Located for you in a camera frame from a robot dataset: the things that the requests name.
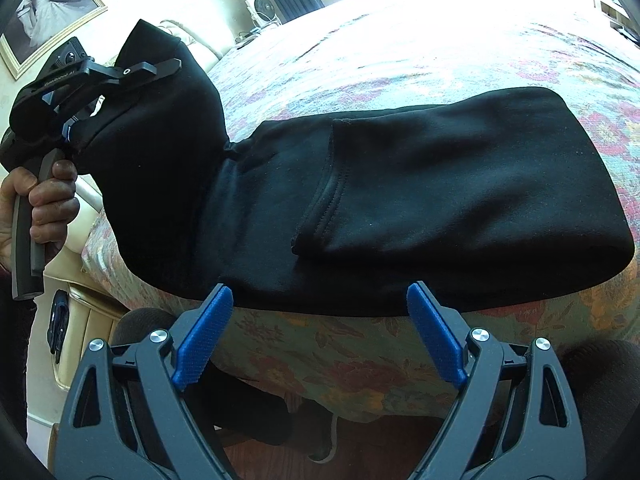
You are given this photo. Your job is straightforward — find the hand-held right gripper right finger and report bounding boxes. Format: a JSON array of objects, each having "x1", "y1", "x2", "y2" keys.
[{"x1": 406, "y1": 281, "x2": 583, "y2": 480}]

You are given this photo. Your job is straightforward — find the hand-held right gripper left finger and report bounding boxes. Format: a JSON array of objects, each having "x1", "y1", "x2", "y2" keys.
[{"x1": 54, "y1": 282, "x2": 241, "y2": 480}]

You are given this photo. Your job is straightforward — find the black pants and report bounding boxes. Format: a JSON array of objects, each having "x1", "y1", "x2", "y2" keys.
[{"x1": 65, "y1": 19, "x2": 636, "y2": 318}]

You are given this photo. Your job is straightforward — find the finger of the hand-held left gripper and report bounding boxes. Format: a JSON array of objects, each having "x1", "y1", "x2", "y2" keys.
[
  {"x1": 87, "y1": 57, "x2": 182, "y2": 93},
  {"x1": 59, "y1": 92, "x2": 108, "y2": 141}
]

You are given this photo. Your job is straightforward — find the bed with floral bedspread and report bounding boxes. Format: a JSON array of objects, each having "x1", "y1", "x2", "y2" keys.
[{"x1": 82, "y1": 0, "x2": 640, "y2": 421}]

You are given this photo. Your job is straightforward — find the framed wall picture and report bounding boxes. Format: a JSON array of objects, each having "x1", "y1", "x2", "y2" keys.
[{"x1": 0, "y1": 0, "x2": 108, "y2": 67}]

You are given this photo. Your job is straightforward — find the person's left hand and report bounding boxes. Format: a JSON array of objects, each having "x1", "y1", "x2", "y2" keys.
[{"x1": 0, "y1": 160, "x2": 78, "y2": 267}]

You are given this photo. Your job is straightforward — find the black and blue object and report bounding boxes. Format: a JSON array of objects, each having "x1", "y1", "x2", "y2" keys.
[{"x1": 47, "y1": 289, "x2": 72, "y2": 366}]

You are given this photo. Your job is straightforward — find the cream tufted leather headboard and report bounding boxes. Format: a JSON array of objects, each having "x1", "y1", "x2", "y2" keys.
[{"x1": 30, "y1": 19, "x2": 223, "y2": 391}]

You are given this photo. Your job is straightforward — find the small white fan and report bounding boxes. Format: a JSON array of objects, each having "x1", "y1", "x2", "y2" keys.
[{"x1": 245, "y1": 0, "x2": 281, "y2": 28}]

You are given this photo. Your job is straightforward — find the cream dresser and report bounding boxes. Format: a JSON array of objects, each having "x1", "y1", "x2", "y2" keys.
[{"x1": 582, "y1": 0, "x2": 640, "y2": 38}]

